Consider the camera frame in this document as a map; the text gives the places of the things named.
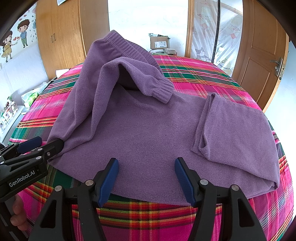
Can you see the cardboard box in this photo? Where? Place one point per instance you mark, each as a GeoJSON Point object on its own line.
{"type": "Point", "coordinates": [159, 42]}

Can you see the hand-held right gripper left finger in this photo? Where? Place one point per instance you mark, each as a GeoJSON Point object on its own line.
{"type": "Point", "coordinates": [108, 180]}

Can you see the grey package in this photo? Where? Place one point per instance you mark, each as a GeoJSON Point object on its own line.
{"type": "Point", "coordinates": [168, 51]}

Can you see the white plastic bag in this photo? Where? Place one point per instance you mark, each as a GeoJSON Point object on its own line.
{"type": "Point", "coordinates": [62, 1]}

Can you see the pink plaid bed sheet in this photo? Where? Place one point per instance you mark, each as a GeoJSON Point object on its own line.
{"type": "Point", "coordinates": [150, 220]}

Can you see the wooden wardrobe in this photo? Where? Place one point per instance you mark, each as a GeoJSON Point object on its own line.
{"type": "Point", "coordinates": [67, 34]}

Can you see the green tissue pack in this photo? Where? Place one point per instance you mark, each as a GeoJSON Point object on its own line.
{"type": "Point", "coordinates": [30, 98]}

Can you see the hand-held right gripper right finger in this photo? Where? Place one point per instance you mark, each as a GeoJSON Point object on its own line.
{"type": "Point", "coordinates": [185, 180]}

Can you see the row of small figurines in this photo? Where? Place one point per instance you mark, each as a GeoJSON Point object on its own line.
{"type": "Point", "coordinates": [8, 113]}

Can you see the person's left hand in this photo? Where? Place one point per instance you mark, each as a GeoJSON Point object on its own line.
{"type": "Point", "coordinates": [19, 208]}

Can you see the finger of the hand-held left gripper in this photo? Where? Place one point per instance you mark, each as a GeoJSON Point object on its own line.
{"type": "Point", "coordinates": [29, 143]}
{"type": "Point", "coordinates": [54, 147]}

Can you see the purple fleece sweater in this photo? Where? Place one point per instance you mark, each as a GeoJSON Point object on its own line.
{"type": "Point", "coordinates": [143, 129]}

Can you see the cartoon couple wall sticker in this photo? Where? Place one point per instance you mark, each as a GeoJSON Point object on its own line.
{"type": "Point", "coordinates": [22, 30]}

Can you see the clear plastic door curtain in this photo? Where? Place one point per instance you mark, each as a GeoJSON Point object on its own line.
{"type": "Point", "coordinates": [229, 34]}

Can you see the black pole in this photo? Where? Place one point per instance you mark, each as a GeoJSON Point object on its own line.
{"type": "Point", "coordinates": [217, 27]}

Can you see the wooden door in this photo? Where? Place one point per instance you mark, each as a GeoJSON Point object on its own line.
{"type": "Point", "coordinates": [259, 46]}

